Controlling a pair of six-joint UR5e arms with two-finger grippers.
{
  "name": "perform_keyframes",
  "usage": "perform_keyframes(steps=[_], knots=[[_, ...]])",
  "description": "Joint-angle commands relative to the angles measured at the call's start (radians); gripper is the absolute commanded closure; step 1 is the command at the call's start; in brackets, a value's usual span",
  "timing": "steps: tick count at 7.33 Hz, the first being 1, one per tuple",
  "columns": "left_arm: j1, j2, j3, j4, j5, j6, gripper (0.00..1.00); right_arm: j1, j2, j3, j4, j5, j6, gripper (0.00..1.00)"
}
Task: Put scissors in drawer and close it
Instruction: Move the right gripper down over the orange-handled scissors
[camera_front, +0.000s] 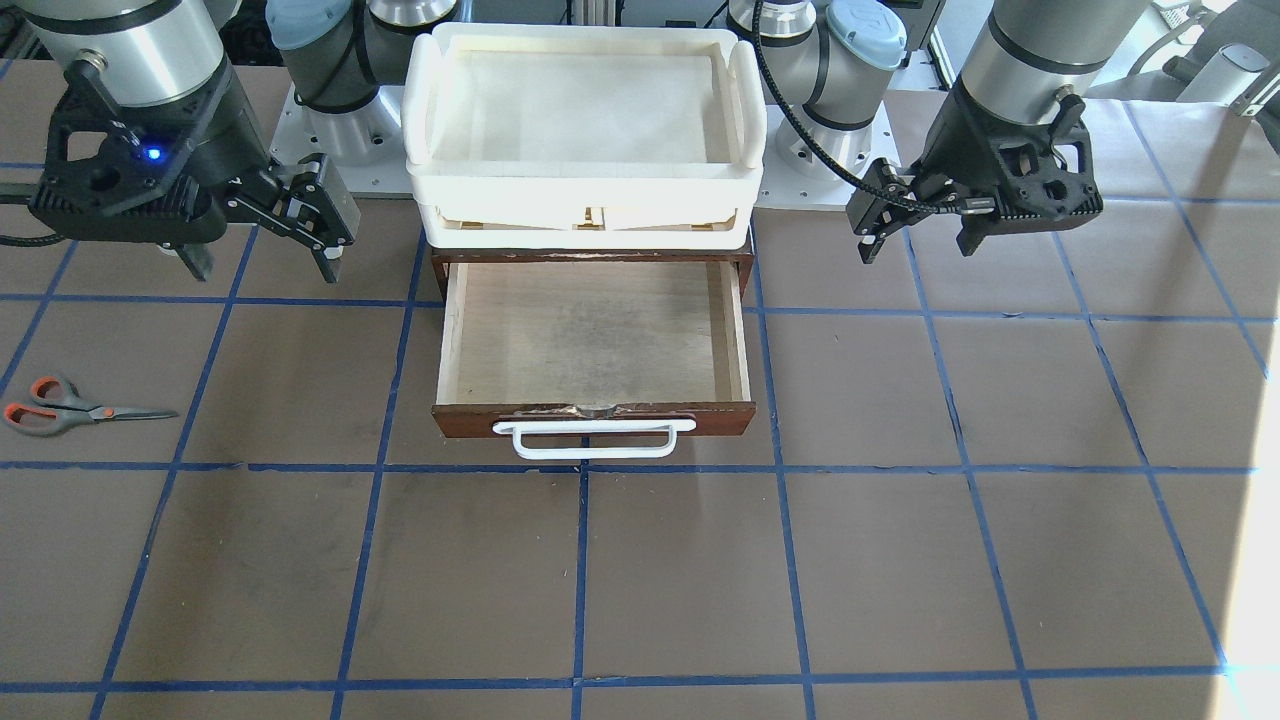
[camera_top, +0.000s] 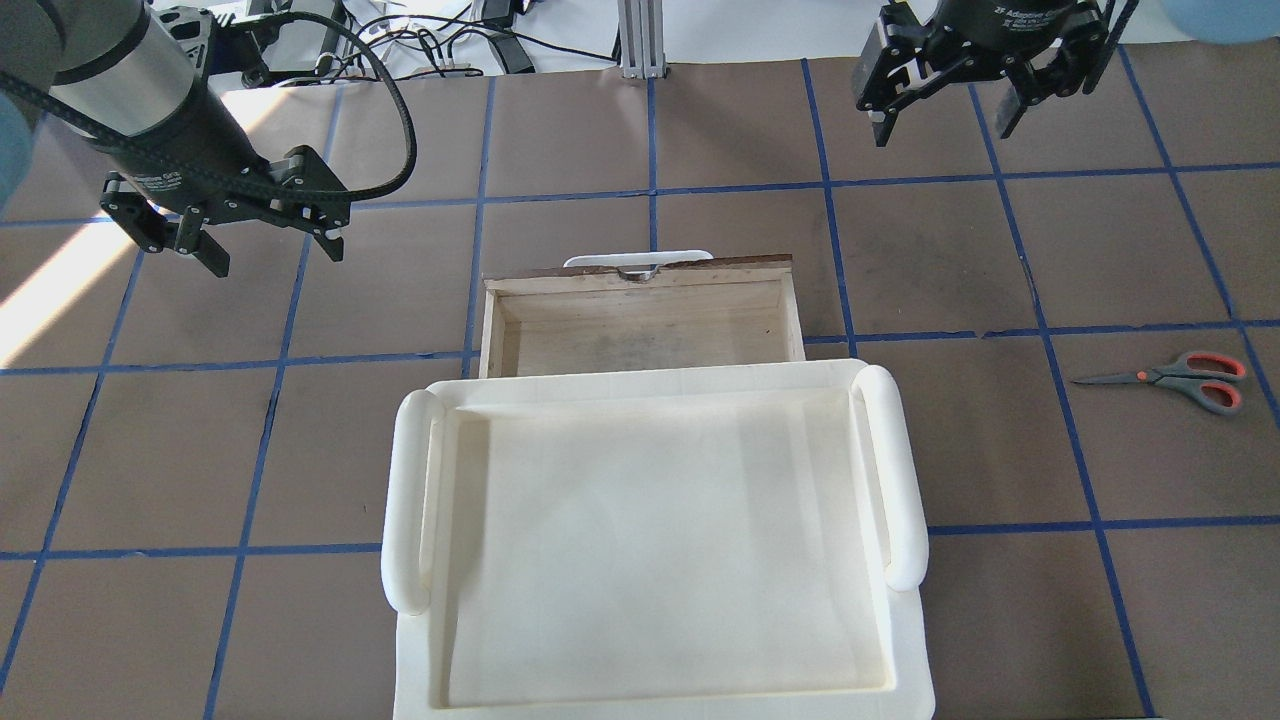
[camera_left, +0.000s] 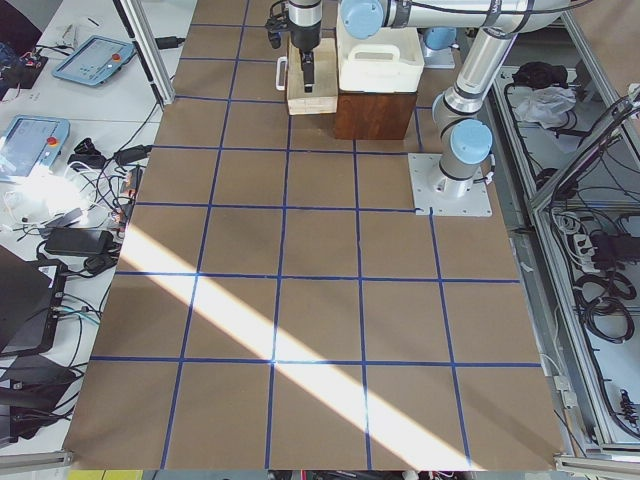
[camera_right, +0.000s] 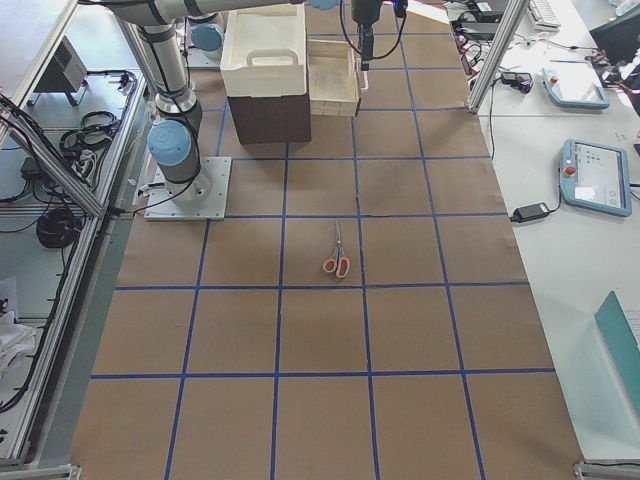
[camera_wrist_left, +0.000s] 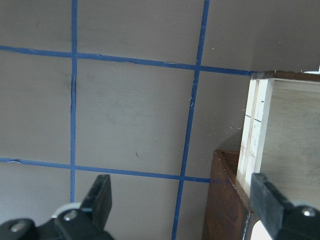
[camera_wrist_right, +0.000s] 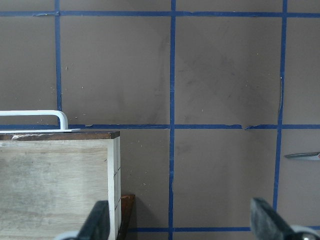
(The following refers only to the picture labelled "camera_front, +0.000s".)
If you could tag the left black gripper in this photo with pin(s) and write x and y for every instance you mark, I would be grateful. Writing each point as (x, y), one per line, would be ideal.
(948, 150)

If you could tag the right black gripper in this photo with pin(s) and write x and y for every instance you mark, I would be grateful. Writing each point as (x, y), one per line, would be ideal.
(228, 135)

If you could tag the orange grey scissors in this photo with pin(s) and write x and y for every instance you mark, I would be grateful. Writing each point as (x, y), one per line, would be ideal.
(55, 406)

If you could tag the wooden drawer white handle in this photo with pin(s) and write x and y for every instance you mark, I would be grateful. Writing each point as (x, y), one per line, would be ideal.
(594, 358)

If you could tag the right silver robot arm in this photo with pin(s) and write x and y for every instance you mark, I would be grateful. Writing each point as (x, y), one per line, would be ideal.
(339, 53)

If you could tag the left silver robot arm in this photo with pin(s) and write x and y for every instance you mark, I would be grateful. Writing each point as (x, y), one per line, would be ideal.
(827, 70)

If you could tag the white plastic tray box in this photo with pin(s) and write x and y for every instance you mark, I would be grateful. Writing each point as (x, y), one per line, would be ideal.
(583, 138)

